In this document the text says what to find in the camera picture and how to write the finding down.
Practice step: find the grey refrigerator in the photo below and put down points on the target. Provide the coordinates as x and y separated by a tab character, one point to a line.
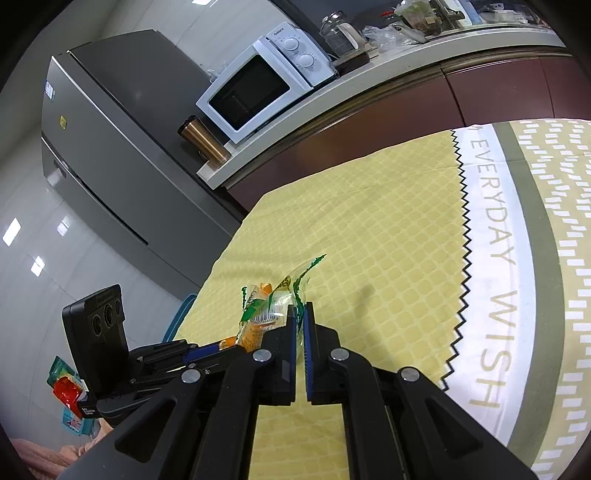
115	161

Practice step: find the dark red kitchen cabinet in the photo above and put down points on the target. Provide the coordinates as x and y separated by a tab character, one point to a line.
392	120

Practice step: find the glass jar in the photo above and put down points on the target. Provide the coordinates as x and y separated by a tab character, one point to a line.
341	39

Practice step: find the clear plastic bag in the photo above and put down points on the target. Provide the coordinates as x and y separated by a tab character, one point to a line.
392	37

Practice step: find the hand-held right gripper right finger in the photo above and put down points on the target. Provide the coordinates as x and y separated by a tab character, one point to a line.
310	364

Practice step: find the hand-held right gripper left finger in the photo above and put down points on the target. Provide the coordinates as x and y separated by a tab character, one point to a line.
289	364

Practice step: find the white kitchen countertop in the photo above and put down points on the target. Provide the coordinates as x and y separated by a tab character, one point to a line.
392	62

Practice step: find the yellow patterned tablecloth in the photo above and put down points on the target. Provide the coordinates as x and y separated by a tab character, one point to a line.
392	230

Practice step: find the copper tumbler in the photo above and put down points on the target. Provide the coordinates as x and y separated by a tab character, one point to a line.
205	138

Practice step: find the orange snack wrapper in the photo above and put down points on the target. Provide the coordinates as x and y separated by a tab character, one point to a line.
251	334

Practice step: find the red packet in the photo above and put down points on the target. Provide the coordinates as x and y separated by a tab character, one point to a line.
69	394

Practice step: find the row of countertop kitchen items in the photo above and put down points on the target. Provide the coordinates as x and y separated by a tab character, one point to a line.
452	14

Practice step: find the green packet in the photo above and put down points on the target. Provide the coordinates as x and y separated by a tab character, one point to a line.
60	369

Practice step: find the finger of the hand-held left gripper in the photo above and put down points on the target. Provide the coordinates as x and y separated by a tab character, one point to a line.
207	351

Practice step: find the white microwave oven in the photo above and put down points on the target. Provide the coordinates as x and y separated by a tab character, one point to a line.
249	92

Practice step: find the person's left forearm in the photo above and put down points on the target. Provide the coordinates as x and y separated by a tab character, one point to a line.
46	457

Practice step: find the clear wrapper with green print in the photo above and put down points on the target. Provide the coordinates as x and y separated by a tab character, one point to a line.
288	300

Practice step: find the dark wooden tray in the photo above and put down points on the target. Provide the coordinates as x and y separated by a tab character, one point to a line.
355	62

